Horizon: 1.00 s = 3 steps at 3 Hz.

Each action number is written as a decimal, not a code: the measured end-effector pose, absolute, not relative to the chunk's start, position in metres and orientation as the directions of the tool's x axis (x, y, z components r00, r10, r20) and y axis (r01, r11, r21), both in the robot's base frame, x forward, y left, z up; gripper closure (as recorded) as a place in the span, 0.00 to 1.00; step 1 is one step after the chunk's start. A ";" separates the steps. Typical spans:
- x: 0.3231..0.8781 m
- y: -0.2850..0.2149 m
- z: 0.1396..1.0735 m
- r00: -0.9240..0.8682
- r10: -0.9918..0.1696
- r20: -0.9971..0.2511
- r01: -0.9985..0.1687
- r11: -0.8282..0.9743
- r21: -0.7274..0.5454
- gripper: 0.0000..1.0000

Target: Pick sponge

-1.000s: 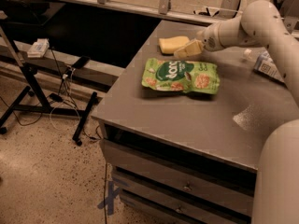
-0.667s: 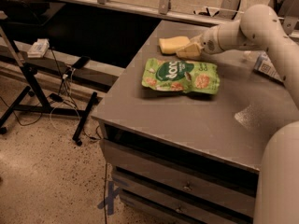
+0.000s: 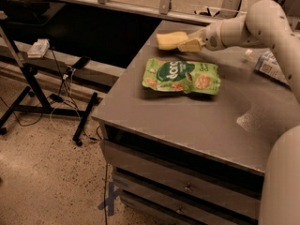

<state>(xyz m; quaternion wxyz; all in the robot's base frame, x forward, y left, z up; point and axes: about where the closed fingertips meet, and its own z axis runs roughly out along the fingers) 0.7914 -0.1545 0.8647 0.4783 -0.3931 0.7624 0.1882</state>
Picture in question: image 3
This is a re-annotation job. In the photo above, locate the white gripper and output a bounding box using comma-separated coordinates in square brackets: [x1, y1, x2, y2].
[177, 21, 225, 53]

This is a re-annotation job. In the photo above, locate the yellow sponge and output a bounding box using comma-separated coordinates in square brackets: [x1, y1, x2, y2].
[157, 31, 188, 51]

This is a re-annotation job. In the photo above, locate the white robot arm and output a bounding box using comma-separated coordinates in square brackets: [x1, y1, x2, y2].
[175, 0, 300, 225]

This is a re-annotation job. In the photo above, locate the green snack pouch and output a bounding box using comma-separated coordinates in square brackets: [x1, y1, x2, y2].
[142, 58, 220, 96]

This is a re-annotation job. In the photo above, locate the clear plastic water bottle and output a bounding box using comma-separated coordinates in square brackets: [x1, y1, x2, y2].
[244, 49, 288, 85]

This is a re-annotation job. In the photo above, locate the grey metal railing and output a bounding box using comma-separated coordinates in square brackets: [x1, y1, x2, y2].
[0, 0, 300, 33]

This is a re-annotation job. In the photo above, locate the black smartphone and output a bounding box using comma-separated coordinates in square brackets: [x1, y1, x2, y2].
[72, 56, 90, 69]

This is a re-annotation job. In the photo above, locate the grey drawer cabinet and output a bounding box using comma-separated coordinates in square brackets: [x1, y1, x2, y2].
[91, 20, 300, 225]

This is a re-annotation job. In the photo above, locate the black power adapter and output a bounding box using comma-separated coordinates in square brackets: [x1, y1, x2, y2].
[50, 94, 63, 103]

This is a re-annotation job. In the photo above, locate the white box on ledge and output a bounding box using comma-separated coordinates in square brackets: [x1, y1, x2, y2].
[27, 38, 50, 58]

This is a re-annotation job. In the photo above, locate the black rolling stand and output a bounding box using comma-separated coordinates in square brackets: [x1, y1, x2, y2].
[0, 0, 98, 146]

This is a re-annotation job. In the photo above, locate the white charging cable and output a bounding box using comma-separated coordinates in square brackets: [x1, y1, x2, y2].
[49, 67, 83, 132]

